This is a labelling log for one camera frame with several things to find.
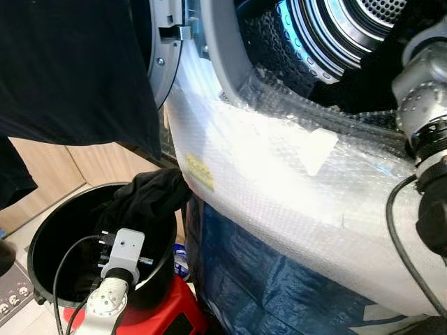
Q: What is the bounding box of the white front-load washing machine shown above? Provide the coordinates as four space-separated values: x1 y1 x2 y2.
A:
148 0 447 335

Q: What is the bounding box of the white tape piece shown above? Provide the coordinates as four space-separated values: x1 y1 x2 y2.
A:
296 128 340 177

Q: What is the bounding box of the clear bubble wrap sheet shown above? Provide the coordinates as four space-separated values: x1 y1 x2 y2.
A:
163 68 447 316

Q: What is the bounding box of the steel perforated washer drum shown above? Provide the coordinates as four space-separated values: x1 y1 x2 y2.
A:
241 0 447 86

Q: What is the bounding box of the blue plastic wrap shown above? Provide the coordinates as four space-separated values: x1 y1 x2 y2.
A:
186 198 447 335

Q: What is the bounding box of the yellow rectangular sticker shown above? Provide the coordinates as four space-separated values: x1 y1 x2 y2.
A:
183 153 216 192

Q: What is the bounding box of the grey rubber door seal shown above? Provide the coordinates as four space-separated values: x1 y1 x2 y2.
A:
200 0 261 105

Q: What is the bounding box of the blue white printed package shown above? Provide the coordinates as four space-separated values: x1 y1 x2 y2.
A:
173 242 190 278

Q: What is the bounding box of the red plastic stool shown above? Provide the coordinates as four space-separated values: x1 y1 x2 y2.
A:
63 275 210 335

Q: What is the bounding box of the light wooden cabinet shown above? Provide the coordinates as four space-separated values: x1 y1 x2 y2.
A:
0 137 168 235

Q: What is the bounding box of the dark hanging garment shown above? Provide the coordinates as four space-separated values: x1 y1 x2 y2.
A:
0 0 163 210

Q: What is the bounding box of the black round bucket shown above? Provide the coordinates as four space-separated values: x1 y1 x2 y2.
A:
27 181 179 309

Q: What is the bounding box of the grey skull print floor mat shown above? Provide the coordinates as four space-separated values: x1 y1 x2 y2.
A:
0 262 33 326

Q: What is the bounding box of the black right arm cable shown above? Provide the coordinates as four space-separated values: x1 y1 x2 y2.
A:
386 174 447 318

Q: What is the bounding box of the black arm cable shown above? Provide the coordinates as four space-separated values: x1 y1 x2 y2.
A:
52 234 105 335
386 174 447 318

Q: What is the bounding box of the grey washer door frame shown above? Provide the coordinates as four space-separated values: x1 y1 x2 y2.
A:
148 0 205 111

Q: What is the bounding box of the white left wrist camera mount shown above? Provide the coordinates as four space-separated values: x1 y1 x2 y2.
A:
104 228 146 277

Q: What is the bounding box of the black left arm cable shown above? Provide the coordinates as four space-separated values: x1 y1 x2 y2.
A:
52 234 105 335

